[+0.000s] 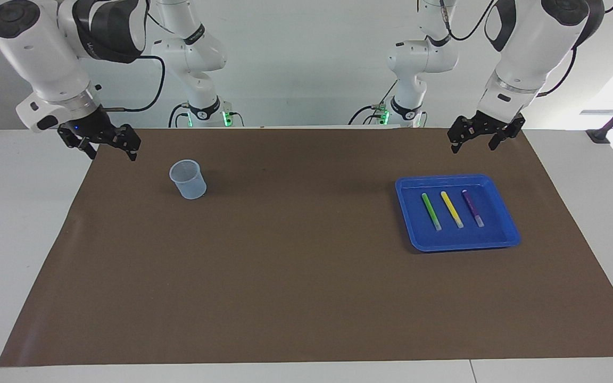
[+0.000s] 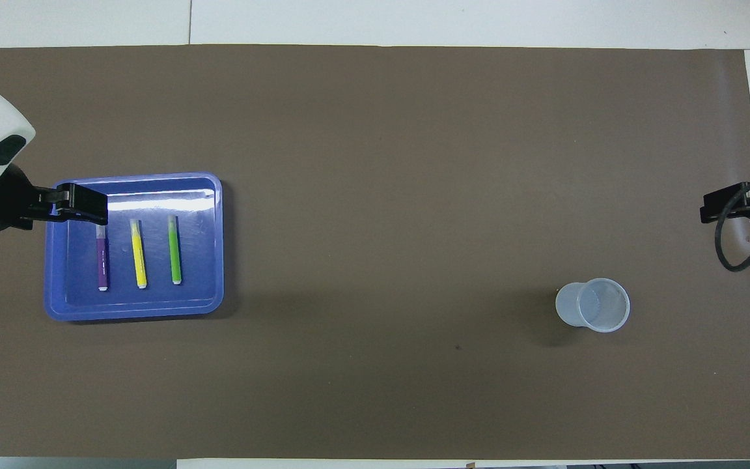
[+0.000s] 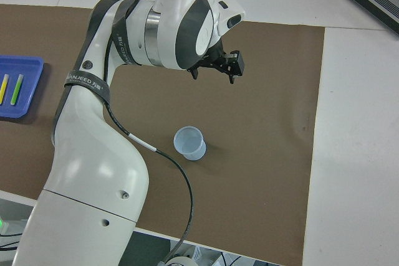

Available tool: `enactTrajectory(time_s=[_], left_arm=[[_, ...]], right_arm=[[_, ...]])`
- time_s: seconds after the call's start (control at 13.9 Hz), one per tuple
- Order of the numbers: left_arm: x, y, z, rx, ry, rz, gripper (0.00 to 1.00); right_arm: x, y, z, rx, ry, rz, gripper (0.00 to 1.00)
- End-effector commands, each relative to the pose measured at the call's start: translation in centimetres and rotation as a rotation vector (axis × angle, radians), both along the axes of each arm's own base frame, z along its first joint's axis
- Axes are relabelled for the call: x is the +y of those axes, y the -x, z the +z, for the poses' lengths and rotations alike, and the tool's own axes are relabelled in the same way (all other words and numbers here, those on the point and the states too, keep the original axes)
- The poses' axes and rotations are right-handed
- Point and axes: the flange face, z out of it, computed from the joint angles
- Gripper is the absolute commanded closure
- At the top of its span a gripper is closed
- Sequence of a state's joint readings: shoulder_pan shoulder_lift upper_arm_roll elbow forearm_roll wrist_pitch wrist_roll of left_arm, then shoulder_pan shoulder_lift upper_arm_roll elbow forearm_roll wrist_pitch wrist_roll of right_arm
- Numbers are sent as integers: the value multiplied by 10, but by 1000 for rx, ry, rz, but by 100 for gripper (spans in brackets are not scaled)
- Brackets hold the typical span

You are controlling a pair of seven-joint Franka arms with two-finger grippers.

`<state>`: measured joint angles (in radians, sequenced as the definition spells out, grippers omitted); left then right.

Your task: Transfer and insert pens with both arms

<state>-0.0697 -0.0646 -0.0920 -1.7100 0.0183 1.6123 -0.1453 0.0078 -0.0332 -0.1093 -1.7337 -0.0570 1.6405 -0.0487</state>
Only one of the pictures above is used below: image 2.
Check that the purple marker pen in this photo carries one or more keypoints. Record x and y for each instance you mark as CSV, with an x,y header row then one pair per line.
x,y
102,260

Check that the yellow marker pen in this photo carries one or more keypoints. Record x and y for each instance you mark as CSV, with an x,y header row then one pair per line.
x,y
138,257

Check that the green marker pen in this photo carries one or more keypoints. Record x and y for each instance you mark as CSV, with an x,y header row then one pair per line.
x,y
174,251

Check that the blue plastic tray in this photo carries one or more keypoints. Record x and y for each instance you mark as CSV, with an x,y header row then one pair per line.
x,y
199,299

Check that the clear plastic cup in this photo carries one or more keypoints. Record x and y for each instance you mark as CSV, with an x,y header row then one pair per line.
x,y
593,306

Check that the brown table mat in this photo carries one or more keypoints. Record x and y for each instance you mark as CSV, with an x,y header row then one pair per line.
x,y
375,163

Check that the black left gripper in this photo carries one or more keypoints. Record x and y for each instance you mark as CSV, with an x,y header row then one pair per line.
x,y
4,208

